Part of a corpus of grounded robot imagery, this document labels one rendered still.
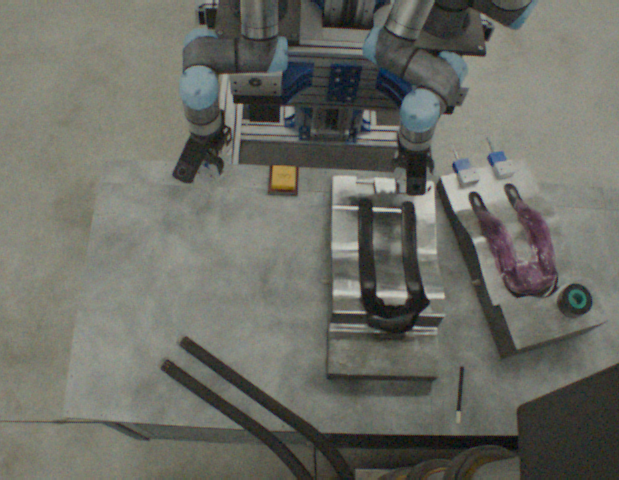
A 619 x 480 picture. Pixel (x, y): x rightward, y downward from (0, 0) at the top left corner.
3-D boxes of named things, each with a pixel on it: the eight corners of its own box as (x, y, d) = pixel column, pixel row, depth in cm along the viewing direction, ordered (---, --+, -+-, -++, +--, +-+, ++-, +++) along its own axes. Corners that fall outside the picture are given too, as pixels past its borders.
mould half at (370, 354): (329, 191, 170) (334, 166, 158) (425, 197, 171) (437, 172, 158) (326, 378, 151) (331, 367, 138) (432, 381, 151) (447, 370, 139)
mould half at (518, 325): (435, 186, 172) (445, 166, 162) (518, 167, 176) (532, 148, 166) (501, 359, 154) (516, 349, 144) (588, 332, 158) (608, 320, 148)
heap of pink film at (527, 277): (468, 211, 163) (476, 198, 156) (526, 197, 166) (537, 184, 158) (503, 303, 154) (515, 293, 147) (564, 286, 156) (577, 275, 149)
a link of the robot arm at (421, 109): (449, 96, 123) (428, 129, 121) (443, 120, 133) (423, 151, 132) (415, 77, 124) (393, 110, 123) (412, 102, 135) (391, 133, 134)
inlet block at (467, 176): (441, 151, 173) (446, 140, 168) (457, 147, 174) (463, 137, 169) (458, 192, 169) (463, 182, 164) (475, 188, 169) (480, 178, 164)
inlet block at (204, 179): (222, 146, 162) (221, 135, 157) (239, 155, 161) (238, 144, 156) (194, 185, 157) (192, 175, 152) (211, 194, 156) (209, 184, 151)
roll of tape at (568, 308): (555, 315, 148) (561, 311, 144) (557, 284, 151) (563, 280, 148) (585, 321, 147) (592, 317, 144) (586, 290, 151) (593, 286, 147)
